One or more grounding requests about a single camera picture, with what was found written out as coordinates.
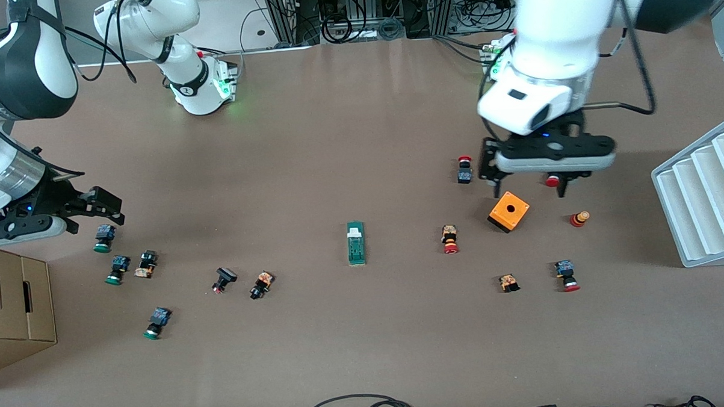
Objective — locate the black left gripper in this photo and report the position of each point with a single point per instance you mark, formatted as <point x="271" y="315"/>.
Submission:
<point x="562" y="185"/>

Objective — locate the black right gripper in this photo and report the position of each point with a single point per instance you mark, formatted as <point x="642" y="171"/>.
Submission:
<point x="61" y="201"/>

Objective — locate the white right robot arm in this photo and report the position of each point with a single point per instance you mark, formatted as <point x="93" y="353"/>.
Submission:
<point x="183" y="71"/>

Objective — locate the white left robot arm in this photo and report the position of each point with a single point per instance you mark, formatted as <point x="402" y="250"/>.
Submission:
<point x="549" y="40"/>

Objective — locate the green mushroom push button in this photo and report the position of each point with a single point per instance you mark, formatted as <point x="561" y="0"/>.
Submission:
<point x="159" y="318"/>
<point x="105" y="235"/>
<point x="120" y="264"/>

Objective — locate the red mushroom button blue block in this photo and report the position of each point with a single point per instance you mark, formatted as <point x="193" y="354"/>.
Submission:
<point x="552" y="182"/>
<point x="564" y="269"/>

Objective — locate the red push button black block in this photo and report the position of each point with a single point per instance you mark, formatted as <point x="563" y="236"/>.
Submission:
<point x="464" y="176"/>

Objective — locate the red yellow striped button head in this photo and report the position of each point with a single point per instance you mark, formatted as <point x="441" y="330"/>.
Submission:
<point x="579" y="219"/>

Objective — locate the red emergency stop orange block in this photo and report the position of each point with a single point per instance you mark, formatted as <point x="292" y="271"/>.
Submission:
<point x="450" y="233"/>

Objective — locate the small orange contact block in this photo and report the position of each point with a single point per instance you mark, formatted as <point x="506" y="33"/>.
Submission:
<point x="508" y="282"/>

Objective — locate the black square-head push button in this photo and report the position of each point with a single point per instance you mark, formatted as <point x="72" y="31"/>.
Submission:
<point x="226" y="274"/>

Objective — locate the brown cardboard box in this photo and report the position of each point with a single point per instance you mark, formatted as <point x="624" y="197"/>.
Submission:
<point x="16" y="312"/>

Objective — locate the white ridged plastic tray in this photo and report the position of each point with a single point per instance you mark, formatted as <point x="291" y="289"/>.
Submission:
<point x="699" y="216"/>

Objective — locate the brown paper table cover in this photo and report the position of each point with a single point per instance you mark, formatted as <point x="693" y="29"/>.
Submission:
<point x="367" y="348"/>

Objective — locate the orange button enclosure box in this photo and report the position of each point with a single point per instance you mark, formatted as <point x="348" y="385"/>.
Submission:
<point x="510" y="210"/>

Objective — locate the black selector switch orange block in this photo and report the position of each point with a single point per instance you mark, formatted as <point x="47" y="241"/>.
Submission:
<point x="146" y="262"/>

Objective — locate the black knob switch orange block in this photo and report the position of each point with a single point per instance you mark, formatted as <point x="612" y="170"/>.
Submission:
<point x="262" y="283"/>

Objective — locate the aluminium frame rack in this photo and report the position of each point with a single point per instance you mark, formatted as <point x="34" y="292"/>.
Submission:
<point x="286" y="16"/>

